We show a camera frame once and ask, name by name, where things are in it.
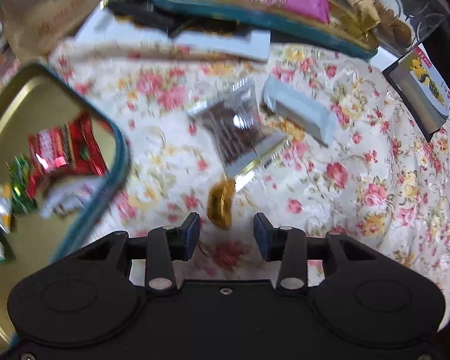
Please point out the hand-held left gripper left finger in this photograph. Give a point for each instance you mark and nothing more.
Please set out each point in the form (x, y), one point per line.
(191, 236)

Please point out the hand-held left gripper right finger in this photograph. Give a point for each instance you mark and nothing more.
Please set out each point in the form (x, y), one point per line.
(262, 238)

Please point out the gold candy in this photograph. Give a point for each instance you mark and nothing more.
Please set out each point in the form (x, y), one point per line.
(221, 204)

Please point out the gold tin tray teal rim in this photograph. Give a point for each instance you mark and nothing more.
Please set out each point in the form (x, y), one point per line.
(33, 101)

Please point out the teal tin tray with snacks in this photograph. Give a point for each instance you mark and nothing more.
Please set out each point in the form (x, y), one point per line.
(285, 26)

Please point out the clear packet of dark snack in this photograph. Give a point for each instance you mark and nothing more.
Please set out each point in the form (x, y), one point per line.
(236, 135)

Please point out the floral tablecloth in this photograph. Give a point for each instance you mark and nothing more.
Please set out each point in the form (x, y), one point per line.
(360, 157)

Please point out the red snack packet green print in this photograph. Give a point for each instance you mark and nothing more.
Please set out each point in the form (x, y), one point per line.
(86, 144)

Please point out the green wrapped candy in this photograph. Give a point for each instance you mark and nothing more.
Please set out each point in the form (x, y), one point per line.
(20, 183)

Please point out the white flat board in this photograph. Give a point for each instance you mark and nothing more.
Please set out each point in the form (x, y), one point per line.
(228, 43)

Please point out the box with yellow print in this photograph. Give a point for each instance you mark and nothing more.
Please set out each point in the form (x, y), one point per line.
(416, 97)

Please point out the black gold plastic tray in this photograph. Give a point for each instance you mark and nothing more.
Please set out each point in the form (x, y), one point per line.
(146, 15)

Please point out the beige snack packet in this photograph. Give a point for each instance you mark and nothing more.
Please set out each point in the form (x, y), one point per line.
(360, 3)

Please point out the large brown paper snack bag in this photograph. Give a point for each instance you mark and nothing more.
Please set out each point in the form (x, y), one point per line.
(48, 15)

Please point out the glass jar with cookies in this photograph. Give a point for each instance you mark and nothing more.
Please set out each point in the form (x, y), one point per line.
(408, 15)

